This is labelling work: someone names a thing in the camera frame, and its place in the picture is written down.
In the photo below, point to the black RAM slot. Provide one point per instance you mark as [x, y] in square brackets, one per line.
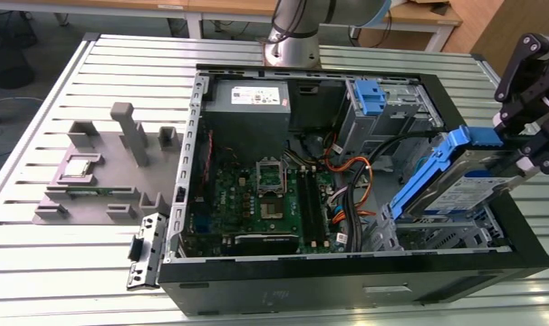
[317, 207]
[305, 207]

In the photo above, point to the black graphics card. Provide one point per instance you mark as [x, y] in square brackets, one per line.
[265, 242]

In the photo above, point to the grey power supply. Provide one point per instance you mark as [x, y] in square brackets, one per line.
[247, 129]

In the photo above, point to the silver CPU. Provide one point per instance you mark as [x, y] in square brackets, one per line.
[77, 167]

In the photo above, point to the blue drive latch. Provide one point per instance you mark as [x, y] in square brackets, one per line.
[369, 98]

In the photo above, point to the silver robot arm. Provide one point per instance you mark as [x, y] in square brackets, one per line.
[292, 47]

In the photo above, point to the wooden cabinet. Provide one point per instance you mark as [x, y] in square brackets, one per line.
[492, 27]

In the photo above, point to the CPU socket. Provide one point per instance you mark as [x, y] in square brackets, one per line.
[275, 210]

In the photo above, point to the green motherboard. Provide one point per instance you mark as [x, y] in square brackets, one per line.
[231, 203]

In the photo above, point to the metal optical drive cage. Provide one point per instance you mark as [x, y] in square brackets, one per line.
[392, 132]

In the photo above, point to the green RAM stick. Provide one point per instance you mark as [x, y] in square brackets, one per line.
[89, 192]

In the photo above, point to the wooden desk white legs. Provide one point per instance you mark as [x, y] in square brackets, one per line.
[419, 17]

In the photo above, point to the hard disk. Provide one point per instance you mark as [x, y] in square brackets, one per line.
[460, 190]

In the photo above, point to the black PC case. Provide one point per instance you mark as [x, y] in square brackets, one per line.
[301, 288]

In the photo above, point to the black table corner cap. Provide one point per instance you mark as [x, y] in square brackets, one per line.
[91, 36]
[479, 57]

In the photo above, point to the grey metal slot bracket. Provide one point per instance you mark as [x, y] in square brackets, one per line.
[149, 251]

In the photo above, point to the black bin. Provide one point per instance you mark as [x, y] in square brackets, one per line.
[12, 68]

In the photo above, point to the grey parts rack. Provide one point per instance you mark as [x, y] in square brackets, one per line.
[116, 183]

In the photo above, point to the long wooden desk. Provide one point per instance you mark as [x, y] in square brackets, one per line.
[120, 3]

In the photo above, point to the metal disk bay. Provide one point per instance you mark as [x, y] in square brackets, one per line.
[383, 231]

